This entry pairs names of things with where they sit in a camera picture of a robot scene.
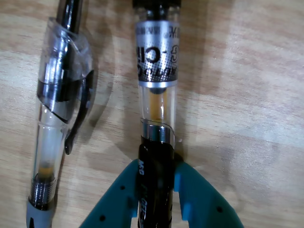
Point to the black retractable gel pen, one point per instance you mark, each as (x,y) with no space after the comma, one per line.
(156,59)

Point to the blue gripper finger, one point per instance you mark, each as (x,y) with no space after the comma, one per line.
(114,202)
(204,202)

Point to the clear retractable pen grey grip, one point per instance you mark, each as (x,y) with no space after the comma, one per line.
(51,114)

